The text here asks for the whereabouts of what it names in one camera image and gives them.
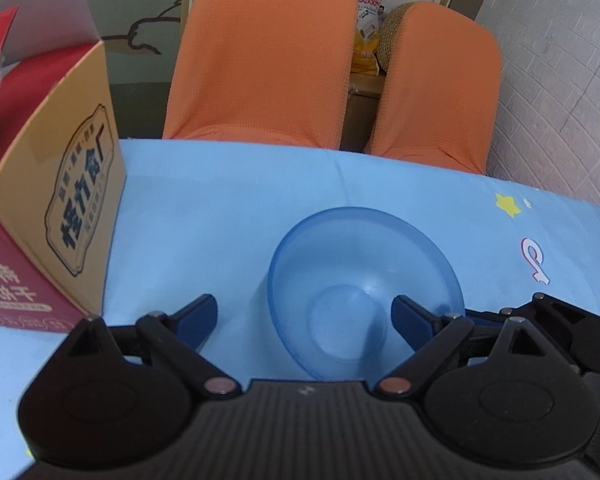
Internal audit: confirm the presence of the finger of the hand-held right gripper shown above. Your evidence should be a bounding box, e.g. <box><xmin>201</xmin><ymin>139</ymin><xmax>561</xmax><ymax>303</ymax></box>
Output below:
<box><xmin>467</xmin><ymin>292</ymin><xmax>600</xmax><ymax>377</ymax></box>

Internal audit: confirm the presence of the translucent blue plastic bowl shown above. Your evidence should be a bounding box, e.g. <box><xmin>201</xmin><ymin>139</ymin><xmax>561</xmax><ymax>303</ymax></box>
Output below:
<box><xmin>267</xmin><ymin>206</ymin><xmax>466</xmax><ymax>381</ymax></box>

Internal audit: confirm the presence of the blue cartoon pig tablecloth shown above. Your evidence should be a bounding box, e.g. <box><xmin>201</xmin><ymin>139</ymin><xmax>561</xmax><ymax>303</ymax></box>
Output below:
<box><xmin>0</xmin><ymin>137</ymin><xmax>600</xmax><ymax>480</ymax></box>

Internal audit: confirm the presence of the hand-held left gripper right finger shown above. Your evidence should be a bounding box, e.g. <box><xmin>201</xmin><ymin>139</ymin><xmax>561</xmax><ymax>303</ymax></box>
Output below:
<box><xmin>375</xmin><ymin>295</ymin><xmax>577</xmax><ymax>404</ymax></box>

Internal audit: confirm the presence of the orange chair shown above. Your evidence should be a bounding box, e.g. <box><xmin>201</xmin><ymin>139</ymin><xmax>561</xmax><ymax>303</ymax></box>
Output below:
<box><xmin>365</xmin><ymin>1</ymin><xmax>503</xmax><ymax>176</ymax></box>
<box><xmin>162</xmin><ymin>0</ymin><xmax>358</xmax><ymax>150</ymax></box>

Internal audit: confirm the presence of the yellow snack bag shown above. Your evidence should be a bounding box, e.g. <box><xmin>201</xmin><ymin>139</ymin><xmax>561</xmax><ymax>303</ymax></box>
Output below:
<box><xmin>347</xmin><ymin>0</ymin><xmax>403</xmax><ymax>77</ymax></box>

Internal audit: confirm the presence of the frosted glass door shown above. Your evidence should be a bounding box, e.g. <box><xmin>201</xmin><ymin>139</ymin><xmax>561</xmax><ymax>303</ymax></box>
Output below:
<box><xmin>25</xmin><ymin>0</ymin><xmax>201</xmax><ymax>142</ymax></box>

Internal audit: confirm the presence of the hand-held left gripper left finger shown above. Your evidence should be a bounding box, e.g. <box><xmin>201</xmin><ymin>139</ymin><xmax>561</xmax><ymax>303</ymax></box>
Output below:
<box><xmin>65</xmin><ymin>294</ymin><xmax>243</xmax><ymax>402</ymax></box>

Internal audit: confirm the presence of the brown woven object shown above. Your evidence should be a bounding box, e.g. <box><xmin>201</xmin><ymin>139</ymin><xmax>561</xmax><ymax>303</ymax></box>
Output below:
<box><xmin>377</xmin><ymin>2</ymin><xmax>417</xmax><ymax>76</ymax></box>

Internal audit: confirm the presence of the red cracker box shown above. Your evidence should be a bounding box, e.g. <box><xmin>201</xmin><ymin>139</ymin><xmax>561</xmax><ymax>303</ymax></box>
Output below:
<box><xmin>0</xmin><ymin>0</ymin><xmax>128</xmax><ymax>336</ymax></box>

